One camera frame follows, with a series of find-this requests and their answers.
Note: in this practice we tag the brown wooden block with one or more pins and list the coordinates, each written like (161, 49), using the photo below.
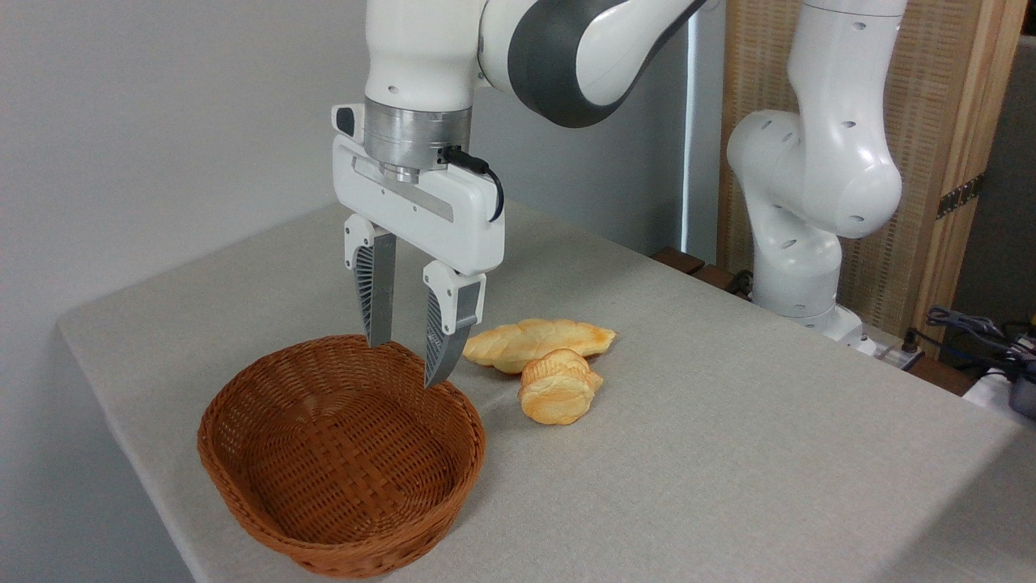
(716, 279)
(678, 260)

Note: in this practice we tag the round ridged bread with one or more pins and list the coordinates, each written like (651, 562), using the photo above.
(554, 397)

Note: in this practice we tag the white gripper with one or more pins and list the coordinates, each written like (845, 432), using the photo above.
(421, 214)

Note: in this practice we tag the long braided bread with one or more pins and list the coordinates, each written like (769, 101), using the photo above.
(534, 336)

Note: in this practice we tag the bamboo screen with wooden frame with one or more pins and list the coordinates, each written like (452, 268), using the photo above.
(939, 113)

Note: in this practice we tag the beige tablecloth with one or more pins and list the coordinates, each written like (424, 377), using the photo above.
(728, 453)

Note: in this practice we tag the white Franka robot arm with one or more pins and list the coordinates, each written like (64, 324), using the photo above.
(809, 162)

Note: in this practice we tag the brown woven wicker basket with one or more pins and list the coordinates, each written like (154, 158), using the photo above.
(340, 453)

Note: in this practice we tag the dark grey device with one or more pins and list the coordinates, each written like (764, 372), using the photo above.
(1024, 389)

